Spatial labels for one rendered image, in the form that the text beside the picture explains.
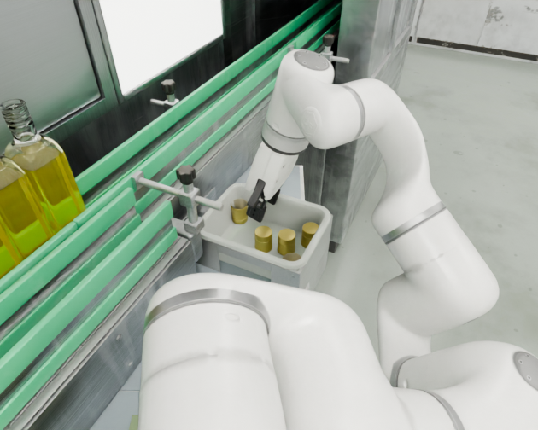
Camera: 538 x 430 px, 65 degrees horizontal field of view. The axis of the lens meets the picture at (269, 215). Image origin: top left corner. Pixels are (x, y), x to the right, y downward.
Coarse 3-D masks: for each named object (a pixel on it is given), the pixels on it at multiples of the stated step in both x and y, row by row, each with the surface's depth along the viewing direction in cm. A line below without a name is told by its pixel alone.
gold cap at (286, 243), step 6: (282, 234) 81; (288, 234) 81; (294, 234) 81; (282, 240) 80; (288, 240) 80; (294, 240) 81; (282, 246) 81; (288, 246) 81; (294, 246) 82; (282, 252) 82; (288, 252) 82; (294, 252) 83
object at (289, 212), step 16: (224, 192) 86; (240, 192) 89; (224, 208) 86; (272, 208) 88; (288, 208) 86; (304, 208) 84; (320, 208) 83; (208, 224) 82; (224, 224) 87; (240, 224) 89; (256, 224) 89; (272, 224) 89; (288, 224) 88; (320, 224) 79; (208, 240) 77; (224, 240) 76; (240, 240) 86; (272, 240) 86; (256, 256) 74; (272, 256) 73; (304, 256) 73
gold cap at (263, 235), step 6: (258, 228) 82; (264, 228) 82; (270, 228) 82; (258, 234) 81; (264, 234) 81; (270, 234) 81; (258, 240) 81; (264, 240) 81; (270, 240) 82; (258, 246) 82; (264, 246) 82; (270, 246) 83; (264, 252) 83
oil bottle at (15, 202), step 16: (0, 160) 51; (0, 176) 50; (16, 176) 52; (0, 192) 51; (16, 192) 53; (32, 192) 55; (0, 208) 52; (16, 208) 53; (32, 208) 56; (16, 224) 54; (32, 224) 56; (48, 224) 59; (16, 240) 55; (32, 240) 57; (48, 240) 60
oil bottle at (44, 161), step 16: (16, 144) 54; (32, 144) 54; (48, 144) 55; (16, 160) 54; (32, 160) 53; (48, 160) 55; (64, 160) 57; (32, 176) 54; (48, 176) 56; (64, 176) 58; (48, 192) 57; (64, 192) 59; (48, 208) 58; (64, 208) 60; (80, 208) 63; (64, 224) 61
